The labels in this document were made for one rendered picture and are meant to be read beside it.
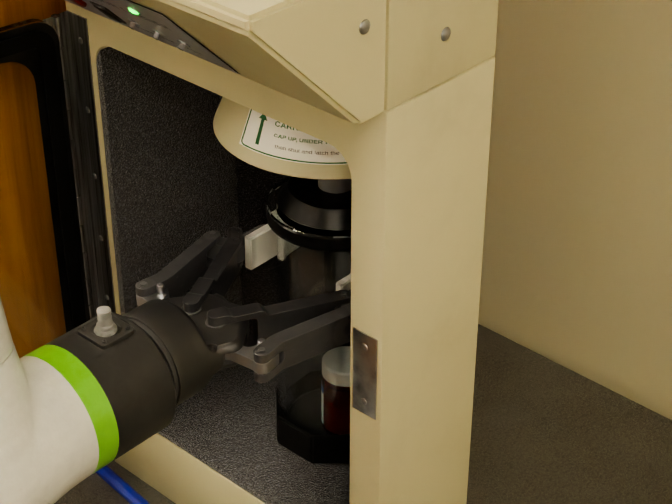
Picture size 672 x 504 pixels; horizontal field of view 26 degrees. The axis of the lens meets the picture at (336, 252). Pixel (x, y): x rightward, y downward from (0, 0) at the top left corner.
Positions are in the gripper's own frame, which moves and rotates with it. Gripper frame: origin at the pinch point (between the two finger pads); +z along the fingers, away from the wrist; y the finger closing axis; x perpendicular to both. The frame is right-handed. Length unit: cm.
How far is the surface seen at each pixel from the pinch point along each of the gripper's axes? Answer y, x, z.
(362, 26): -13.8, -27.6, -12.8
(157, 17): -2.3, -26.6, -18.5
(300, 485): -2.7, 18.4, -6.6
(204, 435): 7.8, 18.5, -7.4
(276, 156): -2.1, -12.8, -8.1
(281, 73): -11.4, -25.4, -17.2
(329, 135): -8.9, -17.7, -10.1
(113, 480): 15.3, 25.1, -11.9
